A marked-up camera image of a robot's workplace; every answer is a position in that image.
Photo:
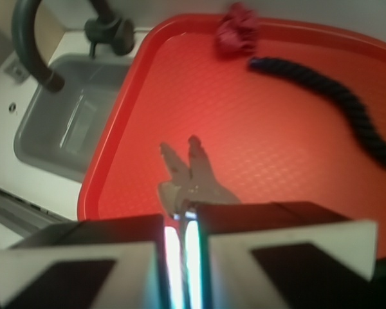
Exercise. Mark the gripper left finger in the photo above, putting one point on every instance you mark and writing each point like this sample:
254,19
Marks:
115,263

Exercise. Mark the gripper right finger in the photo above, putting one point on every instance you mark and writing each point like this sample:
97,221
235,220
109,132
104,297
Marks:
288,255

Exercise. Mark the silver keys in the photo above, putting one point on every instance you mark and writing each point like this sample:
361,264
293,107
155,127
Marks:
191,184

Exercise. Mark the red plastic tray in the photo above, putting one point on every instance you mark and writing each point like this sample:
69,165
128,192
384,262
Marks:
267,138

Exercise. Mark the grey toy sink basin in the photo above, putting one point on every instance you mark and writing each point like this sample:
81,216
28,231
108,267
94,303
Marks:
60,131

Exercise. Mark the crumpled red paper ball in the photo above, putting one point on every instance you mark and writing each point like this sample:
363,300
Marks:
237,32

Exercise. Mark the grey curved faucet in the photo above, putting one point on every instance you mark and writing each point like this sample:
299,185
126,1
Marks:
109,28

